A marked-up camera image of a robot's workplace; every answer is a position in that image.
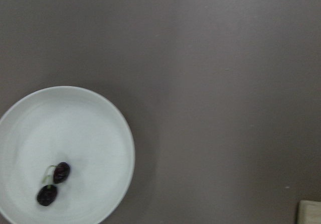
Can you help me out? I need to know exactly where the beige round plate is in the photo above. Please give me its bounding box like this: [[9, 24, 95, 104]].
[[1, 86, 135, 223]]

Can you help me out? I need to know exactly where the bamboo cutting board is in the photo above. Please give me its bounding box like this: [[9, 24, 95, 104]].
[[297, 200, 321, 224]]

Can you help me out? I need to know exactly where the dark red cherry pair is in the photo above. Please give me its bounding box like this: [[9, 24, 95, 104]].
[[36, 162, 71, 207]]

